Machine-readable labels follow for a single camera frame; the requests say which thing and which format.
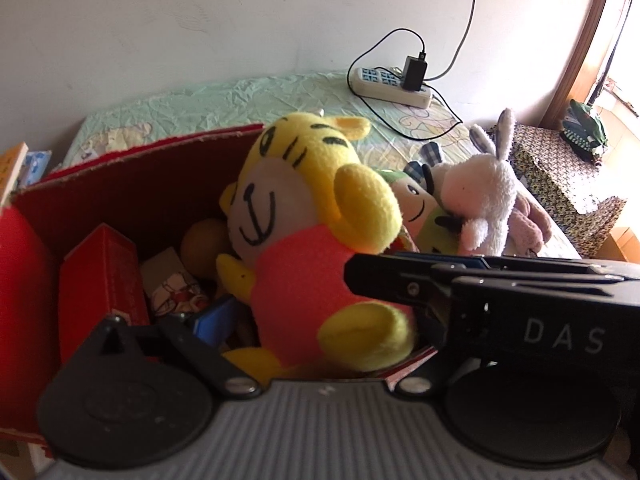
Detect green pear plush toy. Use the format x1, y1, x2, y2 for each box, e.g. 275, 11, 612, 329
376, 162, 461, 255

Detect pink-brown teddy bear plush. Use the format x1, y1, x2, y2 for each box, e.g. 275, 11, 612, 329
508, 193, 552, 256

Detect large white bunny plush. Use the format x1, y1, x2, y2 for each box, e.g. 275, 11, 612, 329
423, 108, 518, 256

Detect yellow tiger plush toy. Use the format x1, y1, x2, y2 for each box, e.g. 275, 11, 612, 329
216, 113, 416, 382

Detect small red box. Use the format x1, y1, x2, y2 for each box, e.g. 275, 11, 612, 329
58, 224, 149, 363

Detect red cardboard box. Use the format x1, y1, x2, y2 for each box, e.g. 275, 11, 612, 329
1, 113, 416, 434

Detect patterned cloth covered stool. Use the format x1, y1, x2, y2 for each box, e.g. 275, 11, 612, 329
510, 124, 626, 258

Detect green yellow cartoon bedsheet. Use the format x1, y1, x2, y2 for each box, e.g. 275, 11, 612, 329
62, 73, 475, 259

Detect green bag on stool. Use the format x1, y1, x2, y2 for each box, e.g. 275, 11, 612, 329
561, 100, 608, 165

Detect blue book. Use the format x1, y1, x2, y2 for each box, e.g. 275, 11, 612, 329
17, 151, 52, 188

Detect white power strip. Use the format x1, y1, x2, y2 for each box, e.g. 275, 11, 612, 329
349, 67, 432, 110

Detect black charger adapter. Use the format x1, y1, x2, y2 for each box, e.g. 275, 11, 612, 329
400, 52, 427, 92

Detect yellow book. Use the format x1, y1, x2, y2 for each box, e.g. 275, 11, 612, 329
0, 142, 28, 206

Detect white power cord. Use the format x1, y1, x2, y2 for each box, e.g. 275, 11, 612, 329
424, 0, 483, 83

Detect black charger cable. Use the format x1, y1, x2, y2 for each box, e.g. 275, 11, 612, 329
346, 27, 464, 142

